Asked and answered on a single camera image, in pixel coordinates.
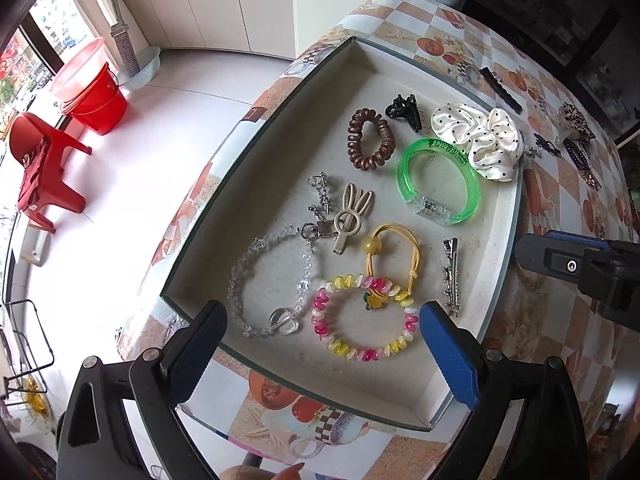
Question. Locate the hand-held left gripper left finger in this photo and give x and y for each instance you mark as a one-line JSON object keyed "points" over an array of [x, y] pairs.
{"points": [[197, 355]]}

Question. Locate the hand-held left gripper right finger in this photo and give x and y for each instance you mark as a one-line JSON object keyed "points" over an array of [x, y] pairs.
{"points": [[450, 355]]}

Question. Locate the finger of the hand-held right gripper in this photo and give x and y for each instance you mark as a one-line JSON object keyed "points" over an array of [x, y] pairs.
{"points": [[575, 265]]}

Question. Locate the silver star hair clip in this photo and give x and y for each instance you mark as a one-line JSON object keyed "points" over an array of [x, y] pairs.
{"points": [[451, 270]]}

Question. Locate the white polka dot scrunchie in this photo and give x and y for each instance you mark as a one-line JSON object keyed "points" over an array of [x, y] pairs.
{"points": [[492, 150]]}

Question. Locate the shallow cardboard tray box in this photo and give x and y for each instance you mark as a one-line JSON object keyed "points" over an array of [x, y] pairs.
{"points": [[280, 240]]}

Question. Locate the beige rabbit hair clip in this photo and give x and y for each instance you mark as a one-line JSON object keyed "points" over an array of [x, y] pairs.
{"points": [[345, 220]]}

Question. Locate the green translucent bangle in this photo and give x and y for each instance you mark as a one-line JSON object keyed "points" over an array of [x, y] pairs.
{"points": [[407, 170]]}

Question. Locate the person's left hand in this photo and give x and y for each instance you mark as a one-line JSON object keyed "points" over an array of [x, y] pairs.
{"points": [[260, 474]]}

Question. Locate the dark rhinestone hair clip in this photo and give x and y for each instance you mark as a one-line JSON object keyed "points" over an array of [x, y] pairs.
{"points": [[580, 160]]}

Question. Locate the small silver charm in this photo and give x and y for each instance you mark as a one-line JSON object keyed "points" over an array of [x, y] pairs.
{"points": [[530, 150]]}

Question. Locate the small black claw clip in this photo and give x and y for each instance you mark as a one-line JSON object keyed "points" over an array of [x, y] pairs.
{"points": [[546, 144]]}

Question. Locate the clear claw clip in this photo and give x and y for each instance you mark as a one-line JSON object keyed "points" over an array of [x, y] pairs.
{"points": [[567, 134]]}

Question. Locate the leopard print scrunchie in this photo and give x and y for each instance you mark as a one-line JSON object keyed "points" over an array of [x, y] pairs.
{"points": [[575, 115]]}

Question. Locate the yellow plastic item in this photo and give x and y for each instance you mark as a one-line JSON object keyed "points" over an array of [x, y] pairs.
{"points": [[37, 400]]}

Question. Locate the long black hair clip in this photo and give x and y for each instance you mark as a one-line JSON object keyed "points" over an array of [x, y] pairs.
{"points": [[502, 92]]}

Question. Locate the red plastic chair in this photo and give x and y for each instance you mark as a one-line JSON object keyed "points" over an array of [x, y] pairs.
{"points": [[42, 170]]}

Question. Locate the dark display cabinet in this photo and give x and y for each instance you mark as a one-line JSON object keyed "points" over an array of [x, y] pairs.
{"points": [[550, 10]]}

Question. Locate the red plastic bucket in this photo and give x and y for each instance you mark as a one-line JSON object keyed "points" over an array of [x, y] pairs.
{"points": [[100, 105]]}

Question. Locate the white wash basin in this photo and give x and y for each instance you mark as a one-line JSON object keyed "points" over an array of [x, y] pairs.
{"points": [[147, 65]]}

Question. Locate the pink translucent basin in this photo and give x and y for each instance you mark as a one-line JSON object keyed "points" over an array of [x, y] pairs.
{"points": [[75, 70]]}

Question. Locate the grey mop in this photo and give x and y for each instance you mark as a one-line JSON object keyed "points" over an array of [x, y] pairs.
{"points": [[125, 50]]}

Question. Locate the white low cabinet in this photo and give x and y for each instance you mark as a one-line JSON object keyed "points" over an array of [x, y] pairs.
{"points": [[210, 5]]}

